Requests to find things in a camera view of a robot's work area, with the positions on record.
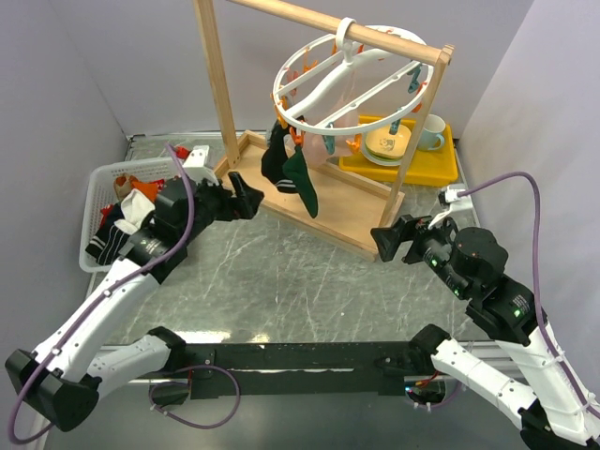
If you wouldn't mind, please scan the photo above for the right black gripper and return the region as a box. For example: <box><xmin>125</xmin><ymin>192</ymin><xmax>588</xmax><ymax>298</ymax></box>
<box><xmin>369</xmin><ymin>208</ymin><xmax>473</xmax><ymax>299</ymax></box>

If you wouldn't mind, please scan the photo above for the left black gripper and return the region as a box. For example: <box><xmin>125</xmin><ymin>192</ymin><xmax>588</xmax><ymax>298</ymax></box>
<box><xmin>180</xmin><ymin>170</ymin><xmax>263</xmax><ymax>243</ymax></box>

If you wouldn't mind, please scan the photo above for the black white striped sock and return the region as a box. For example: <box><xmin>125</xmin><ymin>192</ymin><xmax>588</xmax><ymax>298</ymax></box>
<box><xmin>261</xmin><ymin>121</ymin><xmax>297</xmax><ymax>194</ymax></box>

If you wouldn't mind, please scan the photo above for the dark green dotted sock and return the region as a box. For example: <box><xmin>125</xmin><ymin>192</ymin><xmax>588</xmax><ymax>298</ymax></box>
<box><xmin>283</xmin><ymin>144</ymin><xmax>319</xmax><ymax>218</ymax></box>

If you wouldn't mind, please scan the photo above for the orange sock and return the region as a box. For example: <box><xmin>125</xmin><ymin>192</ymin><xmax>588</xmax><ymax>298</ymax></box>
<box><xmin>129</xmin><ymin>176</ymin><xmax>165</xmax><ymax>203</ymax></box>

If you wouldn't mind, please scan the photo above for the white small sock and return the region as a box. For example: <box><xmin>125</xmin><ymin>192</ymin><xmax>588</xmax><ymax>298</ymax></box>
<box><xmin>114</xmin><ymin>188</ymin><xmax>155</xmax><ymax>235</ymax></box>

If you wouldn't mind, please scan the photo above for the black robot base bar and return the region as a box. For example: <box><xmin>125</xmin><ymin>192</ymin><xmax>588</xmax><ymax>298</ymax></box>
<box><xmin>142</xmin><ymin>341</ymin><xmax>434</xmax><ymax>399</ymax></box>

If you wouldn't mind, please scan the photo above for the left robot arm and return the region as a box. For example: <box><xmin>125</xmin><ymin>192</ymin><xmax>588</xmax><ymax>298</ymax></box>
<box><xmin>5</xmin><ymin>172</ymin><xmax>264</xmax><ymax>432</ymax></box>

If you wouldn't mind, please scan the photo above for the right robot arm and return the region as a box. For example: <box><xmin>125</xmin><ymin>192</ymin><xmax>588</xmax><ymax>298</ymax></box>
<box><xmin>370</xmin><ymin>215</ymin><xmax>599</xmax><ymax>449</ymax></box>

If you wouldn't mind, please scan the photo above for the pink sheer sock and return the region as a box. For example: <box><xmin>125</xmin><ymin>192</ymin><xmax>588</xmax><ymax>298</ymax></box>
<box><xmin>285</xmin><ymin>69</ymin><xmax>362</xmax><ymax>168</ymax></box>

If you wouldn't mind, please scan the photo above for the yellow plastic tray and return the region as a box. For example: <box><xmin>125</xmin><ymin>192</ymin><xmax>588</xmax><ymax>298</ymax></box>
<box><xmin>338</xmin><ymin>119</ymin><xmax>458</xmax><ymax>187</ymax></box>

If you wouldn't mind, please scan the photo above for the yellow bowl on plates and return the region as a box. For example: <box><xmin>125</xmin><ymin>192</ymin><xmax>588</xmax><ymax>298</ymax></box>
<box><xmin>363</xmin><ymin>125</ymin><xmax>412</xmax><ymax>165</ymax></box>

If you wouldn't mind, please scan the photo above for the pale green mug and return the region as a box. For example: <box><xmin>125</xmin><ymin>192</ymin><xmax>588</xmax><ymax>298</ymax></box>
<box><xmin>416</xmin><ymin>114</ymin><xmax>446</xmax><ymax>151</ymax></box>

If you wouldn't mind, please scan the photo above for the argyle tan sock in basket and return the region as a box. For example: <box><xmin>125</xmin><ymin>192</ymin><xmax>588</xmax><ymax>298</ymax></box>
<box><xmin>113</xmin><ymin>173</ymin><xmax>132</xmax><ymax>202</ymax></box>

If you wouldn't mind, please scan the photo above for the red sock in basket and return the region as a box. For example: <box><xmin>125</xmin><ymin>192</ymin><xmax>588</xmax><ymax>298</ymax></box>
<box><xmin>98</xmin><ymin>176</ymin><xmax>181</xmax><ymax>226</ymax></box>

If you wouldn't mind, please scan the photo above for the white plastic laundry basket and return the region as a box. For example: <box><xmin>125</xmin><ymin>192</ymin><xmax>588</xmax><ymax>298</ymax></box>
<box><xmin>79</xmin><ymin>157</ymin><xmax>179</xmax><ymax>274</ymax></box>

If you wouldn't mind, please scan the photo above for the navy striped sock in basket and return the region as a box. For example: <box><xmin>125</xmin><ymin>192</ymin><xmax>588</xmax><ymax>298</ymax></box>
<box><xmin>85</xmin><ymin>219</ymin><xmax>133</xmax><ymax>265</ymax></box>

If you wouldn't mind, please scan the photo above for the wooden hanger rack frame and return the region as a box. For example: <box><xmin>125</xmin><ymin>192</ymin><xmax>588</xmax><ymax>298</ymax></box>
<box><xmin>193</xmin><ymin>1</ymin><xmax>455</xmax><ymax>261</ymax></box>

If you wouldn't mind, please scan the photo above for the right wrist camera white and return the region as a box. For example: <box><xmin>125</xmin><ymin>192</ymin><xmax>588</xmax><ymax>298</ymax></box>
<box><xmin>427</xmin><ymin>184</ymin><xmax>473</xmax><ymax>230</ymax></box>

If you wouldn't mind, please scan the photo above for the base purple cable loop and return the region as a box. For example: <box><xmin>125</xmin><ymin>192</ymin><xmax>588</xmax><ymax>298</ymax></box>
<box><xmin>148</xmin><ymin>364</ymin><xmax>242</xmax><ymax>429</ymax></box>

